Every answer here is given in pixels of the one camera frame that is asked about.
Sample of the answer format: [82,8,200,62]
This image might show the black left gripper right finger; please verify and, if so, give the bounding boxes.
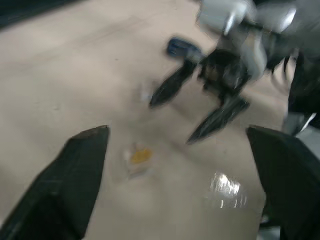
[245,125,320,240]

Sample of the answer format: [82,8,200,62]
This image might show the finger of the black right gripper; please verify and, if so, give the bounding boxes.
[186,95,251,145]
[149,58,201,108]

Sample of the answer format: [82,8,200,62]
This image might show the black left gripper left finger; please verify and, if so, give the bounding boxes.
[0,125,110,240]

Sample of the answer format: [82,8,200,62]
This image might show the dark blue rectangular object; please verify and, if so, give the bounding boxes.
[166,36,202,60]

